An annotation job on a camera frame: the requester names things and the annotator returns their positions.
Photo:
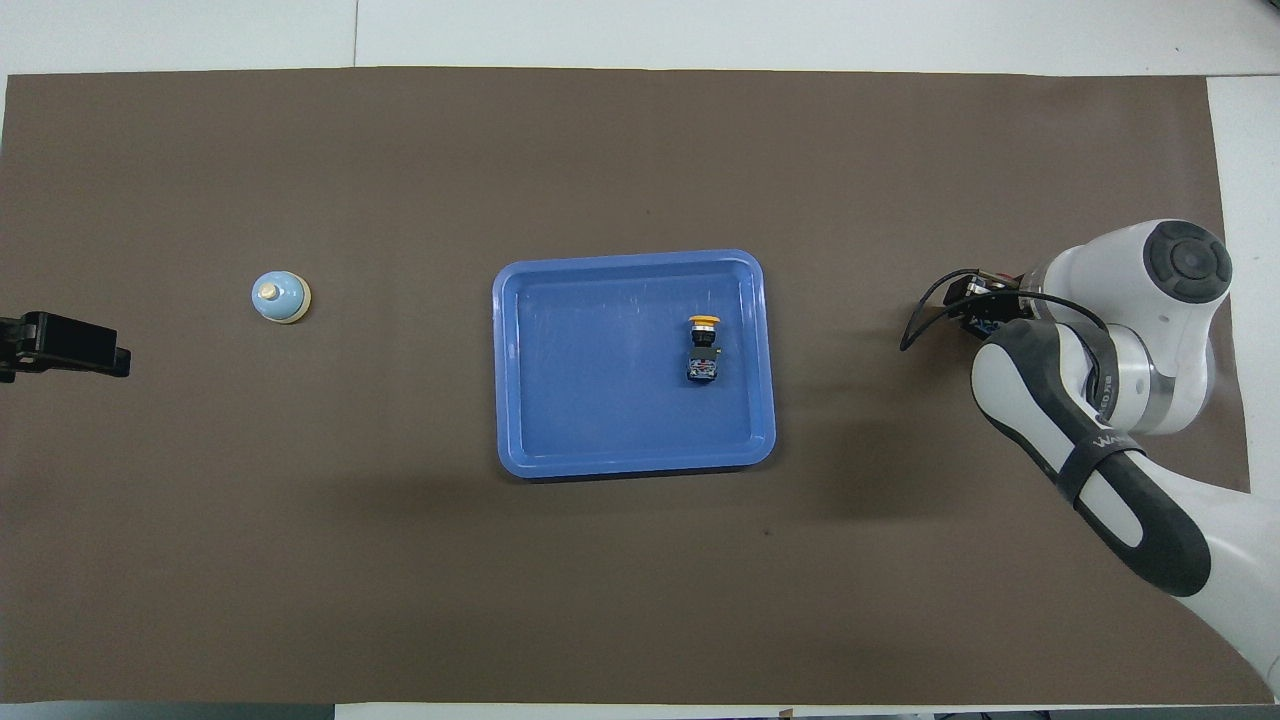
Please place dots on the yellow push button switch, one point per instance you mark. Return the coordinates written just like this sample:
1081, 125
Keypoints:
703, 365

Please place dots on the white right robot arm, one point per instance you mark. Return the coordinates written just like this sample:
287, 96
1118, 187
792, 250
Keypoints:
1140, 290

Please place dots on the blue plastic tray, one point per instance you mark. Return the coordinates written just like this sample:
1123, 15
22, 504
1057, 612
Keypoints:
600, 380

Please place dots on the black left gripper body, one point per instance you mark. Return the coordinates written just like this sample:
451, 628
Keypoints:
10, 350

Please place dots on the light blue desk bell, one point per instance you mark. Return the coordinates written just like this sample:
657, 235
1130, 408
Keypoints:
280, 298

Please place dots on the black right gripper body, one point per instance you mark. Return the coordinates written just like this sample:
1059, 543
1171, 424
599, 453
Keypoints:
1010, 305

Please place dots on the brown table mat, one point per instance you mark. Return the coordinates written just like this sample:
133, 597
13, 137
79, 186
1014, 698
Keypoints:
640, 580

